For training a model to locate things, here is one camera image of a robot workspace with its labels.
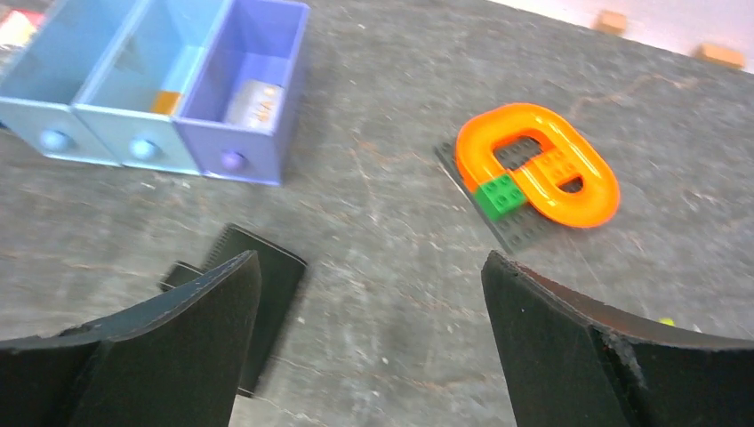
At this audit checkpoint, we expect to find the wooden block right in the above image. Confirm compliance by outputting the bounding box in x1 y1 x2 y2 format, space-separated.
694 43 746 70

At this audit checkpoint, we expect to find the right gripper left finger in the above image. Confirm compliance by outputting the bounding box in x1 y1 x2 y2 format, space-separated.
1 251 261 426

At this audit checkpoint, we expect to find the blue three-compartment tray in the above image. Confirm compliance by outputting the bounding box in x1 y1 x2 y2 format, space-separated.
1 0 309 185

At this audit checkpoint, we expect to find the orange oval ring toy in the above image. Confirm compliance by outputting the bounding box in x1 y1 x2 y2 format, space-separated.
455 103 620 228

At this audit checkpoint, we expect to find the black card holder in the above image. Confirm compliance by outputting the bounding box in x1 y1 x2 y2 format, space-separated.
157 223 307 398

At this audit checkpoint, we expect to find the yellow card in tray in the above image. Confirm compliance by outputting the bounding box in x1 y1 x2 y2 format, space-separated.
149 91 182 116

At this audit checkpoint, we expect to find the wooden block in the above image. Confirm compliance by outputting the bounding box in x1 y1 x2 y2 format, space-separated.
592 10 628 36
694 43 746 70

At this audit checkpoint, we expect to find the wooden block left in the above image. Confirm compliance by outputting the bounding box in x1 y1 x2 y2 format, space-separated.
592 10 628 36

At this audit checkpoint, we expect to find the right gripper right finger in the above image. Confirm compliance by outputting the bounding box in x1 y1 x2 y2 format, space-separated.
481 251 753 426

